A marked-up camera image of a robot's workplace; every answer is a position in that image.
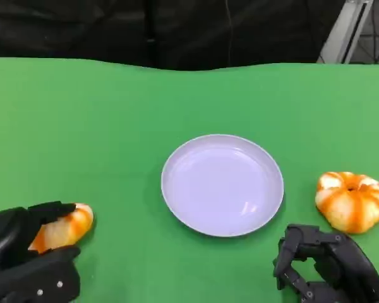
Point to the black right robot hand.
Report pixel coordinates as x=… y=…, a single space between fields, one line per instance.
x=344 y=265

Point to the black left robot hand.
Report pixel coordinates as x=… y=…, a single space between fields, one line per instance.
x=9 y=230

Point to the orange and white bread roll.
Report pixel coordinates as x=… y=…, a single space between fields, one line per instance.
x=352 y=202
x=63 y=230

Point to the lilac plate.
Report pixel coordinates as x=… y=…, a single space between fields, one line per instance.
x=222 y=186

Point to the green table cloth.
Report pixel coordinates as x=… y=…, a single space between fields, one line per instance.
x=113 y=126

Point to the black backdrop curtain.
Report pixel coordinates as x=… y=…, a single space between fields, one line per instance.
x=113 y=28

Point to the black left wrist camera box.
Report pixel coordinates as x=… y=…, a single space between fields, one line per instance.
x=44 y=284

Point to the silver aluminium frame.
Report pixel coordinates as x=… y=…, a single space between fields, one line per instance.
x=344 y=34

